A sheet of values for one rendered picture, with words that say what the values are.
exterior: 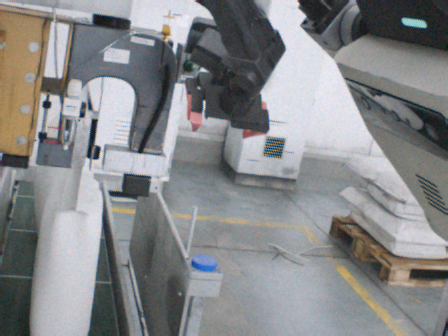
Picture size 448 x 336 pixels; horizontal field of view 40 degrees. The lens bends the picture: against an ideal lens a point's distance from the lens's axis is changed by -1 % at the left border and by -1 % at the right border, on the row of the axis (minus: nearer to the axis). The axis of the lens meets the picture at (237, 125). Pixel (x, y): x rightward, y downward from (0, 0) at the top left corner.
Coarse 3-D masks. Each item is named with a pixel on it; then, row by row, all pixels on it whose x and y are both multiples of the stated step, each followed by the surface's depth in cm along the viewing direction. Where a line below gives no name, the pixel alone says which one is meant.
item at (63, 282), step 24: (72, 168) 198; (72, 192) 175; (96, 192) 187; (48, 216) 172; (72, 216) 169; (96, 216) 173; (48, 240) 169; (72, 240) 168; (96, 240) 171; (48, 264) 169; (72, 264) 169; (96, 264) 186; (48, 288) 170; (72, 288) 170; (48, 312) 171; (72, 312) 172
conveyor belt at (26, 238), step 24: (24, 192) 300; (24, 216) 271; (24, 240) 247; (24, 264) 227; (0, 288) 207; (24, 288) 210; (96, 288) 220; (0, 312) 192; (24, 312) 195; (96, 312) 204
